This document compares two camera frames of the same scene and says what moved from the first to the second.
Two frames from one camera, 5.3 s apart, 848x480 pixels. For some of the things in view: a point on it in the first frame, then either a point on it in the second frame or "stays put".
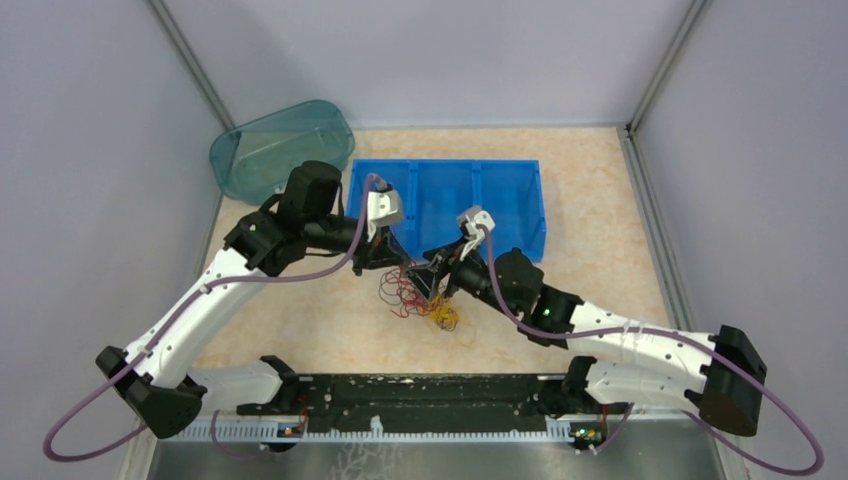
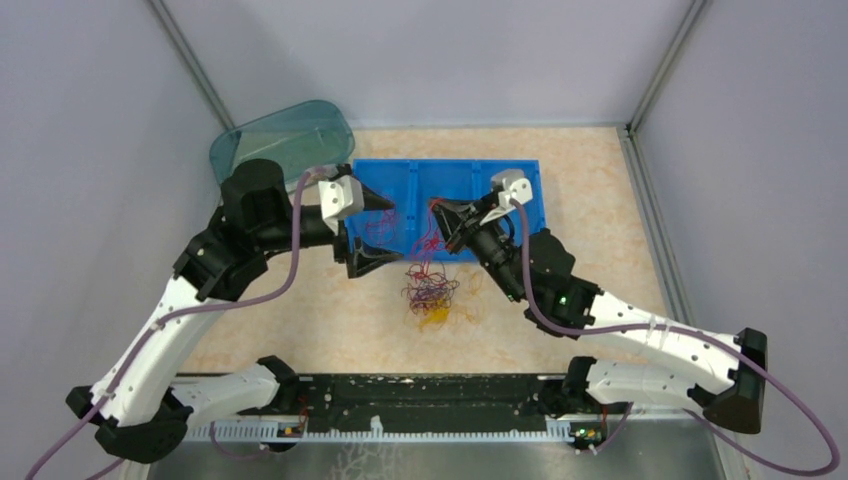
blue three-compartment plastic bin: x=434 y=192 stays put
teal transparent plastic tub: x=252 y=163 stays put
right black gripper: x=425 y=275 → x=452 y=217
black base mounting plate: x=431 y=403 stays put
